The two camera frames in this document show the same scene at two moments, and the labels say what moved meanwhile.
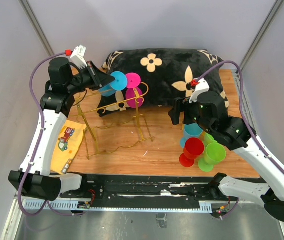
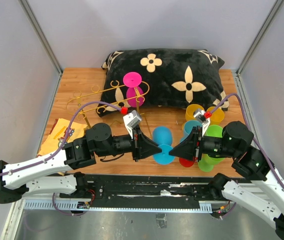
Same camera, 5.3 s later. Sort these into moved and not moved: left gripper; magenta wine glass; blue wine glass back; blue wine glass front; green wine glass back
Moved: left gripper; blue wine glass back
Not moved: blue wine glass front; magenta wine glass; green wine glass back
